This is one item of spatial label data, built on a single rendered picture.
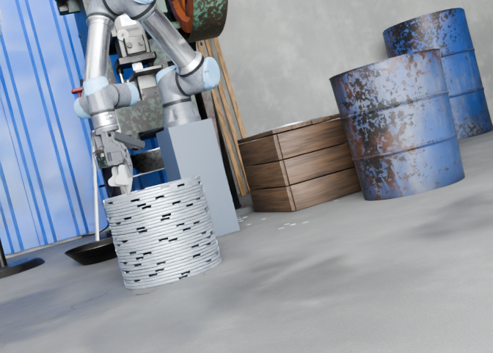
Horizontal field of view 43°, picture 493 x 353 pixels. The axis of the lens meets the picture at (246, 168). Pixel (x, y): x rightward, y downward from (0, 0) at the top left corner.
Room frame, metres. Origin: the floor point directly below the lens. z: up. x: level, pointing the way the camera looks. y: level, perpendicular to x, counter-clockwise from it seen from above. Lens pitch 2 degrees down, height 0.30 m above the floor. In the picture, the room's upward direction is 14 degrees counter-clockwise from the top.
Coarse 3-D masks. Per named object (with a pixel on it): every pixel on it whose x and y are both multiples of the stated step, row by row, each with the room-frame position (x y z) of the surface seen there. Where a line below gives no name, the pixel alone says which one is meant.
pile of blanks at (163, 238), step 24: (168, 192) 1.69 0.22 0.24; (192, 192) 1.74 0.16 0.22; (120, 216) 1.71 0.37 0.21; (144, 216) 1.77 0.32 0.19; (168, 216) 1.69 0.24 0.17; (192, 216) 1.72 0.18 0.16; (120, 240) 1.73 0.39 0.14; (144, 240) 1.69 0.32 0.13; (168, 240) 1.75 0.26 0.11; (192, 240) 1.72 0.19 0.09; (216, 240) 1.85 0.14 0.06; (120, 264) 1.76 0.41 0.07; (144, 264) 1.69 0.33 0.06; (168, 264) 1.68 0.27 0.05; (192, 264) 1.70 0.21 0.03; (216, 264) 1.77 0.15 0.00
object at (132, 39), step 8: (120, 16) 3.12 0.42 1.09; (120, 24) 3.11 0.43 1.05; (128, 24) 3.12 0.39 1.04; (136, 24) 3.14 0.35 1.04; (120, 32) 3.10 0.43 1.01; (128, 32) 3.12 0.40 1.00; (136, 32) 3.13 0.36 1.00; (144, 32) 3.14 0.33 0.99; (120, 40) 3.11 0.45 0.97; (128, 40) 3.09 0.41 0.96; (136, 40) 3.10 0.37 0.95; (144, 40) 3.11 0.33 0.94; (120, 48) 3.11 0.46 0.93; (128, 48) 3.09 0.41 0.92; (136, 48) 3.10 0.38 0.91; (144, 48) 3.11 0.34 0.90; (120, 56) 3.13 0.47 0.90; (128, 56) 3.12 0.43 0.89
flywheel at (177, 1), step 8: (168, 0) 3.63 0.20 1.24; (176, 0) 3.56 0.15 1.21; (184, 0) 3.46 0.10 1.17; (192, 0) 3.29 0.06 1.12; (176, 8) 3.54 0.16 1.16; (184, 8) 3.48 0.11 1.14; (192, 8) 3.32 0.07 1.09; (176, 16) 3.54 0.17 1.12; (184, 16) 3.47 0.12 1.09; (192, 16) 3.23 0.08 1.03; (184, 24) 3.42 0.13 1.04
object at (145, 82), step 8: (136, 72) 2.90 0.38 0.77; (144, 72) 2.95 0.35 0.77; (152, 72) 3.01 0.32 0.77; (128, 80) 3.11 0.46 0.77; (136, 80) 3.03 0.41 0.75; (144, 80) 3.03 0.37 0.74; (152, 80) 3.04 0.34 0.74; (144, 88) 3.03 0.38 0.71; (152, 88) 3.04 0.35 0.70; (144, 96) 3.02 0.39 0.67; (152, 96) 3.04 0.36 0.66
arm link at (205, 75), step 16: (112, 0) 2.12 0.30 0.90; (128, 0) 2.10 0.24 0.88; (144, 0) 2.10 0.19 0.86; (128, 16) 2.17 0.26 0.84; (144, 16) 2.15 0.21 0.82; (160, 16) 2.20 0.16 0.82; (160, 32) 2.21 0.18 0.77; (176, 32) 2.26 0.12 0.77; (176, 48) 2.27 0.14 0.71; (176, 64) 2.32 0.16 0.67; (192, 64) 2.31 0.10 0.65; (208, 64) 2.34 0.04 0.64; (192, 80) 2.34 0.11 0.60; (208, 80) 2.33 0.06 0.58
